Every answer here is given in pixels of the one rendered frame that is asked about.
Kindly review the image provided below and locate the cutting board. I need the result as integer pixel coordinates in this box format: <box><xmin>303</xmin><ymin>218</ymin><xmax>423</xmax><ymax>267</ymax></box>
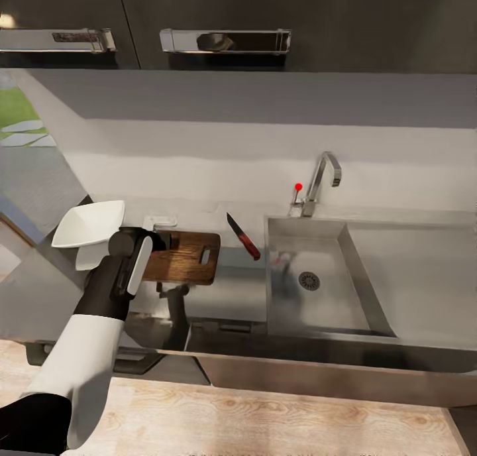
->
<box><xmin>142</xmin><ymin>230</ymin><xmax>221</xmax><ymax>283</ymax></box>

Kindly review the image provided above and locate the parer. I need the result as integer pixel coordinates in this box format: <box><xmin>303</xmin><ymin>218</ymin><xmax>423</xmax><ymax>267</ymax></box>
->
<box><xmin>227</xmin><ymin>214</ymin><xmax>260</xmax><ymax>259</ymax></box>

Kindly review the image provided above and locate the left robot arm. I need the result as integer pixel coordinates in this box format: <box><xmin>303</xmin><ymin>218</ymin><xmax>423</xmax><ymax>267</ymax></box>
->
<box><xmin>0</xmin><ymin>215</ymin><xmax>178</xmax><ymax>456</ymax></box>

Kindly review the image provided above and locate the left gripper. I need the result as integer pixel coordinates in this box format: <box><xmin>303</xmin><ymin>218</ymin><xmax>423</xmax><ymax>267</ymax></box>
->
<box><xmin>148</xmin><ymin>231</ymin><xmax>172</xmax><ymax>253</ymax></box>

